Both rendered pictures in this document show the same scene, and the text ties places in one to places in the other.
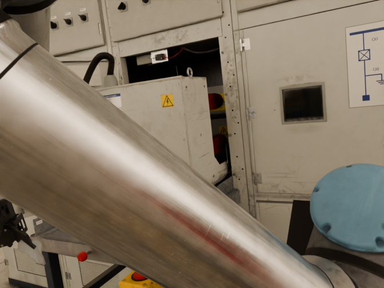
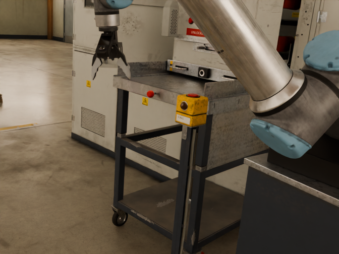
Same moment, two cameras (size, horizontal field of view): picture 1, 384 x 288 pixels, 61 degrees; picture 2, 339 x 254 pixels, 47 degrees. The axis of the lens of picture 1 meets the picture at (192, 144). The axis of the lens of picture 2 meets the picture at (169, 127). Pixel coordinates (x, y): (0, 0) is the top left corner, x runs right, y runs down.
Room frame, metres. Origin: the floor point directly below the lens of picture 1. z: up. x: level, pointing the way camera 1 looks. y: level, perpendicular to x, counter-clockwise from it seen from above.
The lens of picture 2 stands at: (-0.59, -0.11, 1.17)
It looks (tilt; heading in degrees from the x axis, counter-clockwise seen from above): 16 degrees down; 14
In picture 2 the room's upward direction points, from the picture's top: 5 degrees clockwise
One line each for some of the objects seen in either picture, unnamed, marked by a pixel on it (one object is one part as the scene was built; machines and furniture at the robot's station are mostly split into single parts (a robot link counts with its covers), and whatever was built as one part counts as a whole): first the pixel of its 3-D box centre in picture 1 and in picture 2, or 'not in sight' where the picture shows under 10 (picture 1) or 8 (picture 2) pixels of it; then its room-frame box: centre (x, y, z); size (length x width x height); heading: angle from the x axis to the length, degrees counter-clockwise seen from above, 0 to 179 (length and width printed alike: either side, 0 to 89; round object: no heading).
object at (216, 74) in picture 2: not in sight; (208, 72); (1.39, 0.22, 0.90); 0.54 x 0.05 x 0.06; 62
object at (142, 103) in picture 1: (137, 142); (211, 20); (1.38, 0.23, 1.15); 0.48 x 0.01 x 0.48; 62
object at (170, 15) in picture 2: not in sight; (171, 18); (1.42, 0.45, 1.14); 0.08 x 0.05 x 0.17; 152
